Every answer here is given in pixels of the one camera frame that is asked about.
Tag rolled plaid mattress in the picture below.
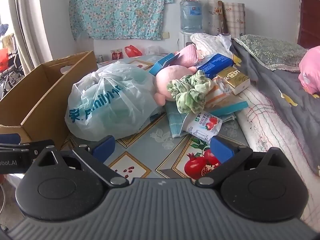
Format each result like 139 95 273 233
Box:
223 2 246 37

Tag orange white striped towel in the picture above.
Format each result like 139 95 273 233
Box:
205 76 232 108

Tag blue water jug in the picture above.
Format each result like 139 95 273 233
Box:
180 0 203 33

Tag floral teal wall cloth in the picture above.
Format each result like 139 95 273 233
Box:
69 0 174 40

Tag rolled floral mattress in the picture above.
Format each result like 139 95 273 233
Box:
203 0 224 35

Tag translucent FamilyMart plastic bag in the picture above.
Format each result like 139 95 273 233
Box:
65 63 163 141

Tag pink plush pig toy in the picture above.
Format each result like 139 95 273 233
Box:
153 65 197 106

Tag grey window curtain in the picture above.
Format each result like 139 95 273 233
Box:
8 0 53 75

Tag wheelchair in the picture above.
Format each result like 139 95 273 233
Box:
0 34 24 99

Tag grey blanket yellow patches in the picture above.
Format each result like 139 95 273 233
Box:
231 40 319 175

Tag pink pillow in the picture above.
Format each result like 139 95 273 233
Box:
298 46 320 98

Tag green white scrunchie cloth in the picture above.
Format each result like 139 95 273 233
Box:
167 70 212 114

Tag brown cardboard box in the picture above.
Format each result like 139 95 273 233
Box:
1 51 97 148

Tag white water dispenser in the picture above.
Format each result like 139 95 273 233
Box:
177 30 202 51

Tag teal waffle towel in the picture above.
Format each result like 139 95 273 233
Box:
164 101 242 138

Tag white woven blanket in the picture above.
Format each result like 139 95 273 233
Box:
191 34 319 230

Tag blue tissue pack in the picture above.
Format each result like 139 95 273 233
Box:
195 54 234 79

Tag teal mask box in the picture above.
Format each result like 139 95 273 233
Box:
149 53 180 76

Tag green floral pillow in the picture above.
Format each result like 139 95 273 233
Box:
234 34 308 73

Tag pink towel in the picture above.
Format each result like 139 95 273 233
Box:
171 44 199 68

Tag white plastic bag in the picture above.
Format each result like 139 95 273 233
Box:
145 46 163 55

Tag dark red door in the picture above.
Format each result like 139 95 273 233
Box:
298 0 320 49

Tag red carton on floor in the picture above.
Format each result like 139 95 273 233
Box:
111 49 123 60

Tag red plastic bag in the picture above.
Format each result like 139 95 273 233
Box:
124 45 143 57

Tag strawberry print tissue pack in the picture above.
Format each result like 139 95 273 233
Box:
182 111 222 143

